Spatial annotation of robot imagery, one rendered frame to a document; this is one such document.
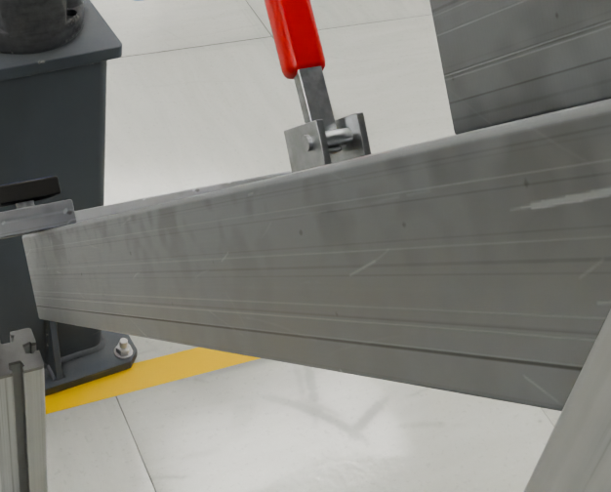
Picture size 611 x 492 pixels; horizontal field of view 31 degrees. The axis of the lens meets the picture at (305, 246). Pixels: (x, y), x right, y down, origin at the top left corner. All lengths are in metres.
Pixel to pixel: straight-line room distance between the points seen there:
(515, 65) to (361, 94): 1.96
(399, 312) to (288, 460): 1.31
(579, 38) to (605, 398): 0.14
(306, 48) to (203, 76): 1.83
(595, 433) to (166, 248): 0.33
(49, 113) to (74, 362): 0.45
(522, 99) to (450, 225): 0.05
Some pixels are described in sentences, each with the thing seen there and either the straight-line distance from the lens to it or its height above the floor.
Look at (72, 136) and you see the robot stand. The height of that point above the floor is 0.43.
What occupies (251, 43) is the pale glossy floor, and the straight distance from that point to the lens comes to 2.36.
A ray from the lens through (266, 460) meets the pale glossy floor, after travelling 1.60.
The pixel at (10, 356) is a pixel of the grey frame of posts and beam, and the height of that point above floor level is 0.64.
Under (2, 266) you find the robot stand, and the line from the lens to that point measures 1.49.
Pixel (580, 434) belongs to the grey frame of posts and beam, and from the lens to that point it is 0.17.
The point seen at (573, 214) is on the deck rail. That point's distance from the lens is 0.22.
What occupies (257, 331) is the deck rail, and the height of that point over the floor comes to 1.00.
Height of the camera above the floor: 1.29
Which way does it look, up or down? 43 degrees down
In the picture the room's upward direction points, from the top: 11 degrees clockwise
